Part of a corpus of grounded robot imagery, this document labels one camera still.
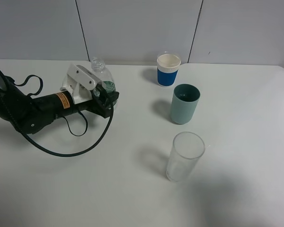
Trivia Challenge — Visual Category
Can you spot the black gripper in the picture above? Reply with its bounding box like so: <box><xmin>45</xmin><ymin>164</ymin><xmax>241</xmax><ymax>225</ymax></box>
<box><xmin>33</xmin><ymin>91</ymin><xmax>119</xmax><ymax>118</ymax></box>

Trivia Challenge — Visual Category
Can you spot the clear bottle with green label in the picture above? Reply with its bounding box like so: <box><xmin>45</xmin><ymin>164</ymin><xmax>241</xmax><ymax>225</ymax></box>
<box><xmin>90</xmin><ymin>57</ymin><xmax>116</xmax><ymax>94</ymax></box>

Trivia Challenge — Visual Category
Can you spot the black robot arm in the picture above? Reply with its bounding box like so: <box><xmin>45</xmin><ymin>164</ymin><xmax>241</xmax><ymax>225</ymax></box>
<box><xmin>0</xmin><ymin>76</ymin><xmax>111</xmax><ymax>134</ymax></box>

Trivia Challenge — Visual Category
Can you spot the white cup with blue sleeve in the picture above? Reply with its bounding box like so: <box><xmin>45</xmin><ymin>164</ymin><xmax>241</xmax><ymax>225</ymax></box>
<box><xmin>157</xmin><ymin>52</ymin><xmax>181</xmax><ymax>87</ymax></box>

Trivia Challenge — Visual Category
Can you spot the teal green plastic cup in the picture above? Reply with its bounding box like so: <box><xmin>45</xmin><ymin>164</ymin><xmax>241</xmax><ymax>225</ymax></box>
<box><xmin>170</xmin><ymin>84</ymin><xmax>201</xmax><ymax>124</ymax></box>

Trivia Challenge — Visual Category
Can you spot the clear drinking glass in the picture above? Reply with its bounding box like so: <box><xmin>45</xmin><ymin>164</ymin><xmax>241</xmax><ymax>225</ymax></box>
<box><xmin>166</xmin><ymin>131</ymin><xmax>205</xmax><ymax>182</ymax></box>

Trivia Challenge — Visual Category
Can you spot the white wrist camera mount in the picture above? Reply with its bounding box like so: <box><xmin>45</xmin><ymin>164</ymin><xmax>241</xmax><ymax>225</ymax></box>
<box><xmin>60</xmin><ymin>64</ymin><xmax>106</xmax><ymax>104</ymax></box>

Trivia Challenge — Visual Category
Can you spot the black braided camera cable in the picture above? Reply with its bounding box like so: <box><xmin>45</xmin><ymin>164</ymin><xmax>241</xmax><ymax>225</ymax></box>
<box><xmin>0</xmin><ymin>61</ymin><xmax>115</xmax><ymax>157</ymax></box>

